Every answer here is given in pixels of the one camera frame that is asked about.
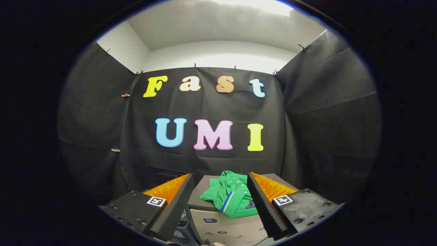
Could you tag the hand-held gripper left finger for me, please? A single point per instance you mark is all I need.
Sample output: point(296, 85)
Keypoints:
point(177, 205)

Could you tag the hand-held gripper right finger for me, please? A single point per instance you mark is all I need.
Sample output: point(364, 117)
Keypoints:
point(264, 208)

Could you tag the dark grey washing machine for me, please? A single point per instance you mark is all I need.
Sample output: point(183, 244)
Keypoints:
point(184, 229)

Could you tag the green polo shirt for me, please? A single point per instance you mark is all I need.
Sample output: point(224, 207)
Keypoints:
point(229, 194)

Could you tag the grey cabinet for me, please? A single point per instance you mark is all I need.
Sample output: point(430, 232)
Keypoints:
point(218, 225)

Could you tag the black backdrop cloth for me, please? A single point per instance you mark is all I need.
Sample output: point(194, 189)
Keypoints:
point(211, 109)

